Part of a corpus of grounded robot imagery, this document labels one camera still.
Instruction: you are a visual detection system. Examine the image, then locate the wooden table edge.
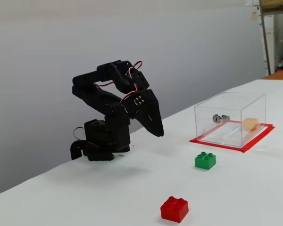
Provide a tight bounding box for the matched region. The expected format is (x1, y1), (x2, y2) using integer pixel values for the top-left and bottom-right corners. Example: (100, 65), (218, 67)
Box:
(263, 70), (283, 81)

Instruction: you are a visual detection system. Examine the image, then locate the green lego brick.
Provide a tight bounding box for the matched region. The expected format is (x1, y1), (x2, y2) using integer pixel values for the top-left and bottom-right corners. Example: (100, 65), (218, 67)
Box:
(194, 152), (216, 170)

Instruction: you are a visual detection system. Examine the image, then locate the red lego brick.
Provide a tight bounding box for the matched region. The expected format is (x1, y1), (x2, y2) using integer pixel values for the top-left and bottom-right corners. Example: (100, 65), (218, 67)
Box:
(160, 196), (189, 223)

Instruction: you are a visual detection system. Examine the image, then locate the short servo wire loop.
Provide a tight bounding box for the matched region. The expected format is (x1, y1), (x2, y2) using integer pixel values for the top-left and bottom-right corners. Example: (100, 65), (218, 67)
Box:
(73, 126), (85, 142)

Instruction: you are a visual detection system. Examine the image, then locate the red tape frame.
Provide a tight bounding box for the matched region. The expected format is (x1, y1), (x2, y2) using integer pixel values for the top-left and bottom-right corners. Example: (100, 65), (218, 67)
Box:
(190, 120), (275, 153)

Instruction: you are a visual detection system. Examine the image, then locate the metal shelf rack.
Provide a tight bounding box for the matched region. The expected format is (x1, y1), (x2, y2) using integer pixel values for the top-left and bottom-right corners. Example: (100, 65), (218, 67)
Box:
(258, 0), (283, 76)

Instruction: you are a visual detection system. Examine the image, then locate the red white servo wire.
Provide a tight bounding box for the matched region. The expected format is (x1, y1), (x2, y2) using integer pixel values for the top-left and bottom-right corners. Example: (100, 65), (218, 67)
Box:
(94, 61), (143, 106)

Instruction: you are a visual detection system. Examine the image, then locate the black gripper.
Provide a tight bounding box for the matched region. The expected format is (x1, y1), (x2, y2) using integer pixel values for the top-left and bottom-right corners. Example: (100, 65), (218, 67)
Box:
(120, 89), (165, 138)

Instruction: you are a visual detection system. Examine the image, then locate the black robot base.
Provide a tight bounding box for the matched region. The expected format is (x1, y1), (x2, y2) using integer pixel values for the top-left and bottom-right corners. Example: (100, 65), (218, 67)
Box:
(70, 119), (132, 162)

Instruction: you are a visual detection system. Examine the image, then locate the yellow lego brick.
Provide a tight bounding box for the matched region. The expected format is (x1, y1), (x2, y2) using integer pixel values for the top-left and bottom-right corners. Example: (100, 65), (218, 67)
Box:
(242, 117), (259, 131)

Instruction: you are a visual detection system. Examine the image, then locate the transparent plastic box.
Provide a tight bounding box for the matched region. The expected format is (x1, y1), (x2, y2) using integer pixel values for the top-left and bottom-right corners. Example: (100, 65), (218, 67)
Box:
(194, 91), (266, 148)

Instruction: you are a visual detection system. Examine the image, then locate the silver box lock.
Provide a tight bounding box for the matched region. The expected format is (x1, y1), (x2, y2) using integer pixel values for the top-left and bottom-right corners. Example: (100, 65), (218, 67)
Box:
(212, 114), (231, 123)

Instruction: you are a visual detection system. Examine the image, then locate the white board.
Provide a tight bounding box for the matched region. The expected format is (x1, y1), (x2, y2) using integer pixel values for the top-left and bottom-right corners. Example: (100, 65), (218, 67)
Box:
(259, 14), (275, 71)

